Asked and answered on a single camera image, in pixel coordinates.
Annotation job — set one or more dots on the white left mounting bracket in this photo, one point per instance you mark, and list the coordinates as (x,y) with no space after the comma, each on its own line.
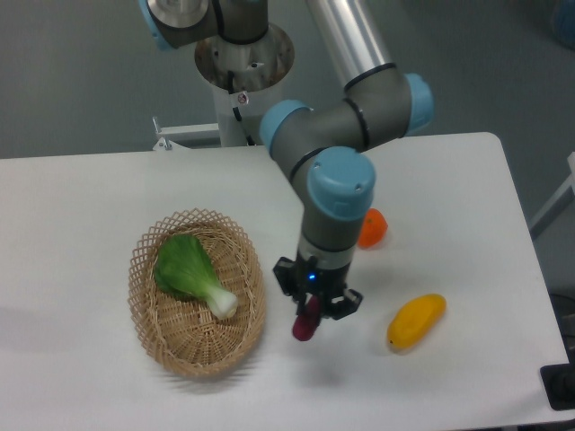
(191,136)

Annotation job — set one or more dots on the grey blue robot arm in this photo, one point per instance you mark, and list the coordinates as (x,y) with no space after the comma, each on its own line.
(322,153)

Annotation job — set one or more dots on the green bok choy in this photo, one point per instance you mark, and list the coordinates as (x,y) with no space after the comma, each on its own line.
(184,270)

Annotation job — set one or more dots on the purple sweet potato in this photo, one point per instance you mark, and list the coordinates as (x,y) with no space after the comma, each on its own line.
(308,320)

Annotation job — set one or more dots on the yellow mango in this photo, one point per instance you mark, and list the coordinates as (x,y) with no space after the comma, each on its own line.
(414,320)

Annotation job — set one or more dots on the blue object top right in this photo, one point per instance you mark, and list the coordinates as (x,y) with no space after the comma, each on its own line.
(562,22)

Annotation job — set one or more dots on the black device at edge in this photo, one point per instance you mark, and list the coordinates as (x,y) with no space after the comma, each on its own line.
(558,383)

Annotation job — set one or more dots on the white frame at right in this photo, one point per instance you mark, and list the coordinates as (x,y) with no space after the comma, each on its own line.
(554,205)

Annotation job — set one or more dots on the orange tangerine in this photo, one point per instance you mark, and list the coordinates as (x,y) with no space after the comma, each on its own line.
(373,230)

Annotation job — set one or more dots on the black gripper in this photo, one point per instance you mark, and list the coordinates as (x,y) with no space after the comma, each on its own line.
(300,277)

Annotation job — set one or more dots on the woven wicker basket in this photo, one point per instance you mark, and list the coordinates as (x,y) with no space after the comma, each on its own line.
(184,336)

